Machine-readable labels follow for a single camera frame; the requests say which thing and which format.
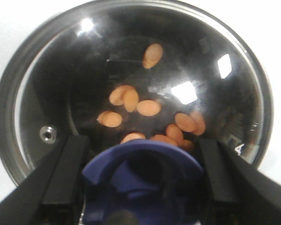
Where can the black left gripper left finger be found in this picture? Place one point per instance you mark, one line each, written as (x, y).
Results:
(53, 194)

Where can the orange ham slices pile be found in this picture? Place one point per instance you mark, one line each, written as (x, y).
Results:
(128, 97)

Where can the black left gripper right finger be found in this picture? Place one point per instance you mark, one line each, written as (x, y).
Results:
(233, 191)

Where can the glass lid blue knob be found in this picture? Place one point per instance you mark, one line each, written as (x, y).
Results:
(60, 80)

